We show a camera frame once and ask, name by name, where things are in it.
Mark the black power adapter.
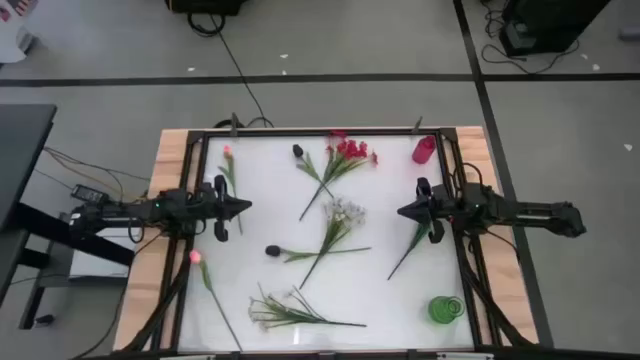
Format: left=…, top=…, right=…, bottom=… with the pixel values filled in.
left=71, top=183, right=104, bottom=204

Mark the green glass vase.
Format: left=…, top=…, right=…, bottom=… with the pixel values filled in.
left=427, top=294, right=466, bottom=325

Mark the pink artificial tulip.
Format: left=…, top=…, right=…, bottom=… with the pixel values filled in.
left=217, top=144, right=245, bottom=236
left=188, top=248, right=245, bottom=353

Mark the red glass vase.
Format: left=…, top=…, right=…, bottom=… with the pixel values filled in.
left=411, top=134, right=437, bottom=165

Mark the white cart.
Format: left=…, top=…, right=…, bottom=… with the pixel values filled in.
left=0, top=0, right=40, bottom=65

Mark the black artificial tulip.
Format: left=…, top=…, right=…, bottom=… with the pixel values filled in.
left=292, top=143, right=335, bottom=199
left=264, top=243, right=373, bottom=265

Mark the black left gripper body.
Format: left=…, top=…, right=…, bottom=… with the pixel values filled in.
left=199, top=174, right=236, bottom=243

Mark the red artificial flower bunch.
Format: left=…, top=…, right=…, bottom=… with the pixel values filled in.
left=386, top=222, right=432, bottom=281
left=298, top=129, right=380, bottom=222

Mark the black desk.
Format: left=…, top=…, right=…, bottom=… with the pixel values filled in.
left=0, top=103, right=136, bottom=331

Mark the black box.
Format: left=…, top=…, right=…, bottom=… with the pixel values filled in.
left=164, top=0, right=249, bottom=16

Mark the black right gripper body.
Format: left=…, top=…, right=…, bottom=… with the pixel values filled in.
left=417, top=177, right=451, bottom=245

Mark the white flat box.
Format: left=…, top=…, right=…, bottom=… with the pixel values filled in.
left=68, top=227, right=136, bottom=280

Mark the black equipment case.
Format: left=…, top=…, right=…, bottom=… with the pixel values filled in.
left=498, top=0, right=612, bottom=57

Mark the black floor cable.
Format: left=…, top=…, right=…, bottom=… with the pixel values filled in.
left=187, top=12, right=275, bottom=129

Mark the white artificial flower bunch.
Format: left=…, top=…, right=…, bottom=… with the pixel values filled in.
left=247, top=282, right=369, bottom=334
left=298, top=196, right=369, bottom=291

